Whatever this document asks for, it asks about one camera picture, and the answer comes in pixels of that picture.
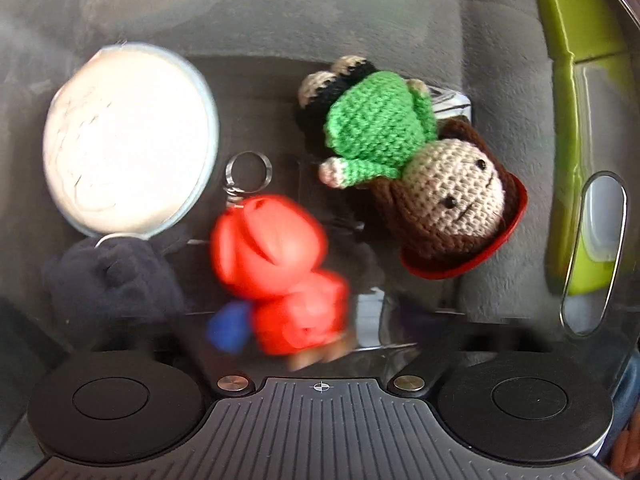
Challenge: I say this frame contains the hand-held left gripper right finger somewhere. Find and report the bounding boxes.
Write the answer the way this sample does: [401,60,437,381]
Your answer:
[390,332,472,402]

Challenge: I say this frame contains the crochet doll with green body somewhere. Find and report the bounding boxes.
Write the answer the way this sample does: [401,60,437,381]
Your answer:
[295,55,528,281]

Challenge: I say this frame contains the round white coin purse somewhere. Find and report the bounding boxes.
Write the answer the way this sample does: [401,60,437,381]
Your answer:
[42,42,221,238]

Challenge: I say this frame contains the green box lid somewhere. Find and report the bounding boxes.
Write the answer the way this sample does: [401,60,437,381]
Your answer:
[525,0,640,297]

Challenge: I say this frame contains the red figurine keychain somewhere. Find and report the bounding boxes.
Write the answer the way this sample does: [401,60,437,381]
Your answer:
[210,152,358,370]

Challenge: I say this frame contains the black plush toy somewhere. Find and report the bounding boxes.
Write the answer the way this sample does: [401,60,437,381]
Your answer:
[42,235,191,336]

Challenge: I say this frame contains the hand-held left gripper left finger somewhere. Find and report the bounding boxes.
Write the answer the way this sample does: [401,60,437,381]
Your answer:
[207,302,257,400]

